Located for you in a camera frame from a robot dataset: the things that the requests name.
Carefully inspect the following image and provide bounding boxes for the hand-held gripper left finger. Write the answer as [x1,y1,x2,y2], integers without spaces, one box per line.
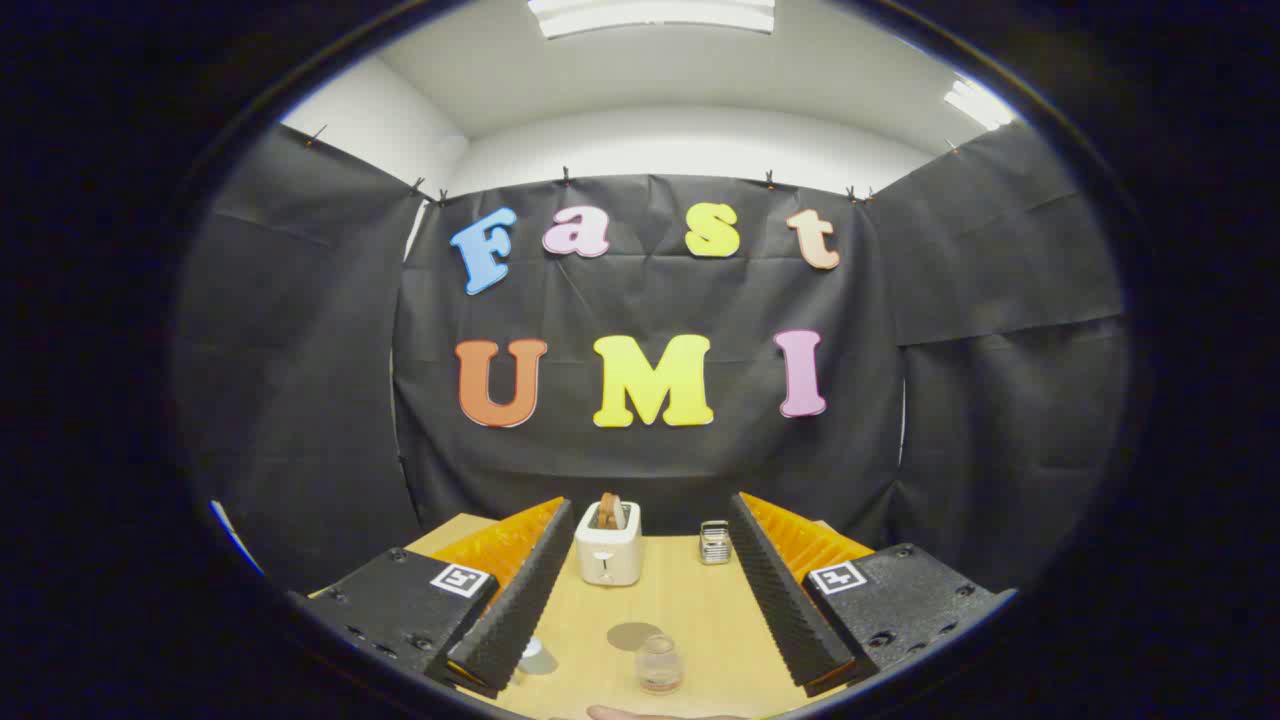
[288,496,576,701]

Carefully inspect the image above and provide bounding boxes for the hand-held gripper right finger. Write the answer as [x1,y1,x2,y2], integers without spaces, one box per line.
[728,491,1019,699]

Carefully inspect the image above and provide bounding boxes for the black backdrop cloth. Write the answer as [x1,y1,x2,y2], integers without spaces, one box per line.
[175,125,1131,591]

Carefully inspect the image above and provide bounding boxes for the clear plastic juice bottle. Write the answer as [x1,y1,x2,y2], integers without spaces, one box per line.
[635,633,685,696]

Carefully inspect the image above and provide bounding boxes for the white toaster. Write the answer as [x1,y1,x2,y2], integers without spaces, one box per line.
[575,500,644,588]

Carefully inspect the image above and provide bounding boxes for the ceiling light panel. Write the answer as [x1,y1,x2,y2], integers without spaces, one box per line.
[527,0,776,39]
[943,78,1016,131]

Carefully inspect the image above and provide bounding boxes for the wooden table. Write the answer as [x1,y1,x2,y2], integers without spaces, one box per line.
[310,513,881,720]

